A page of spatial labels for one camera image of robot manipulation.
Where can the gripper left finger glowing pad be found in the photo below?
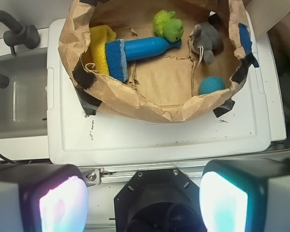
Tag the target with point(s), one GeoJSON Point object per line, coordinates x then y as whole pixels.
{"type": "Point", "coordinates": [42, 198]}

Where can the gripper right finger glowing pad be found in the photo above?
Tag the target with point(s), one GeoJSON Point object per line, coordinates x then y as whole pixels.
{"type": "Point", "coordinates": [241, 195]}

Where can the blue ball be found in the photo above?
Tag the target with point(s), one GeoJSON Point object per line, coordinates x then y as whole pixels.
{"type": "Point", "coordinates": [211, 84]}

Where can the brown paper bag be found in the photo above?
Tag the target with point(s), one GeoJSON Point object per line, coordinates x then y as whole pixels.
{"type": "Point", "coordinates": [163, 89]}

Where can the grey plush mouse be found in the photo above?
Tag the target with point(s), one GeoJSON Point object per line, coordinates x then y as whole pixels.
{"type": "Point", "coordinates": [207, 42]}

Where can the dark grey faucet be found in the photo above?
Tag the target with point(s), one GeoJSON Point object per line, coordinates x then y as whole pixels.
{"type": "Point", "coordinates": [18, 33]}

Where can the blue sponge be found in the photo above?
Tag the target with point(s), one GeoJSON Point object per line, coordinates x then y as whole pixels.
{"type": "Point", "coordinates": [116, 60]}

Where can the yellow cloth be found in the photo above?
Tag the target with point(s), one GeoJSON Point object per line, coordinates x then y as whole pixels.
{"type": "Point", "coordinates": [99, 37]}

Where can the blue plastic bottle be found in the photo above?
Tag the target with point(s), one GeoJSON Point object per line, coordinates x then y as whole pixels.
{"type": "Point", "coordinates": [148, 47]}

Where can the green plush toy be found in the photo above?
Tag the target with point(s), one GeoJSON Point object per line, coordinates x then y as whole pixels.
{"type": "Point", "coordinates": [167, 26]}

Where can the aluminium rail with bracket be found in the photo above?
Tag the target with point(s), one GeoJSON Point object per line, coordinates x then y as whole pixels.
{"type": "Point", "coordinates": [104, 175]}

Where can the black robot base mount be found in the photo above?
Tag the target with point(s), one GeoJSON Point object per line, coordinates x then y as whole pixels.
{"type": "Point", "coordinates": [163, 200]}

